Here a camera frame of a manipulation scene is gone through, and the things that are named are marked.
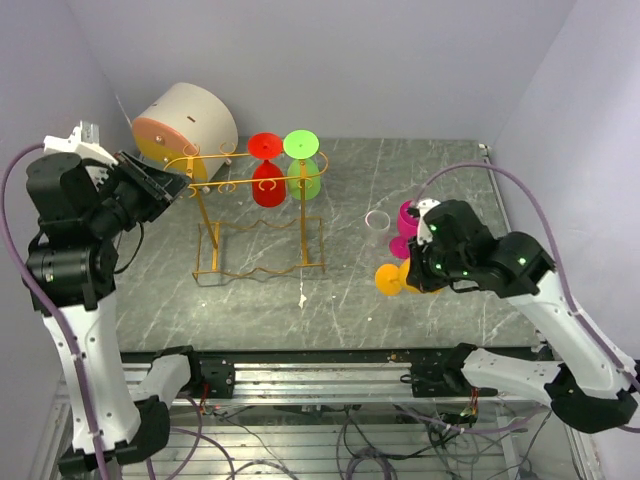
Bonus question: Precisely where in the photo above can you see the clear wine glass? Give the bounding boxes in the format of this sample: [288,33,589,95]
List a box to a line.
[364,210,391,246]

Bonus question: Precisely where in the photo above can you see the gold wire wine glass rack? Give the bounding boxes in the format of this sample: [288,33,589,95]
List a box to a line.
[164,146,330,281]

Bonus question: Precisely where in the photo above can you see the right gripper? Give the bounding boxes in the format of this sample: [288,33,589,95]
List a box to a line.
[406,231,472,293]

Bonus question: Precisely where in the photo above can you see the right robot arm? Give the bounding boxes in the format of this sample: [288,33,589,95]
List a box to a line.
[406,199,639,434]

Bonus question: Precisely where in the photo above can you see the loose cables under table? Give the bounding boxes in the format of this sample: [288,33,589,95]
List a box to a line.
[169,394,556,480]

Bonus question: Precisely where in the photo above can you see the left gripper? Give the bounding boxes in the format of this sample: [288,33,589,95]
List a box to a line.
[87,148,193,238]

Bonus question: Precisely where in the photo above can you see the yellow plastic wine glass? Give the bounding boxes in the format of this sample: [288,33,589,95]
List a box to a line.
[374,259,422,296]

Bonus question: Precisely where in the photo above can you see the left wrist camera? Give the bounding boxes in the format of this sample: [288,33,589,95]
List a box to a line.
[43,121,117,166]

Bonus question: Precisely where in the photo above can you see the aluminium mounting rail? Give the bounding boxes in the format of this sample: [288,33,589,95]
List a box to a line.
[62,357,579,406]

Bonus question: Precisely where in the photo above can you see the red plastic wine glass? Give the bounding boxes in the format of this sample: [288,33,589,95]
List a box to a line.
[248,132,286,208]

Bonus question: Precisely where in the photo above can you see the white cylindrical container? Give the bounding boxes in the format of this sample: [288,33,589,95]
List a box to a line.
[132,82,238,181]

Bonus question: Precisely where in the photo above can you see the green plastic wine glass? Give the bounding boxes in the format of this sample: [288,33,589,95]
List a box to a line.
[283,129,321,201]

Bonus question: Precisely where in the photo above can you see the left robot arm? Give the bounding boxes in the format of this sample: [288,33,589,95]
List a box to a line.
[26,152,235,476]

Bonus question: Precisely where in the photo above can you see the pink plastic wine glass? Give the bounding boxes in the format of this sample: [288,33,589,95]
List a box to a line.
[389,200,419,260]

